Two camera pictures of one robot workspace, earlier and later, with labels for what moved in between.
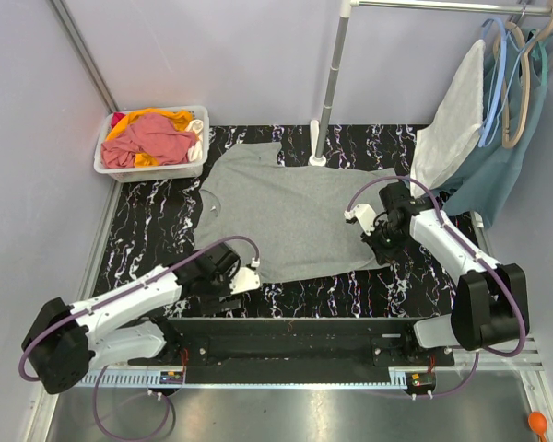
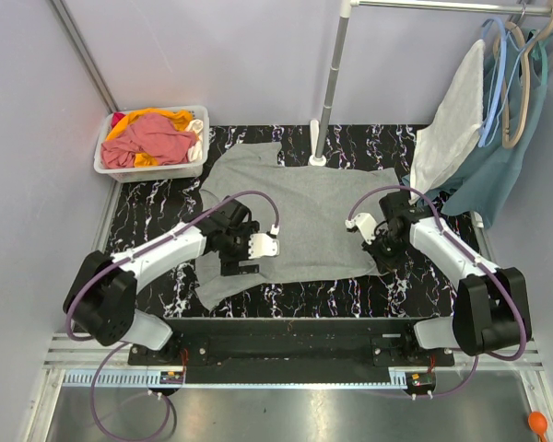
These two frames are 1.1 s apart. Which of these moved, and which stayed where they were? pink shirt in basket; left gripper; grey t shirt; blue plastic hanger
Moved: left gripper
Stayed: blue plastic hanger; grey t shirt; pink shirt in basket
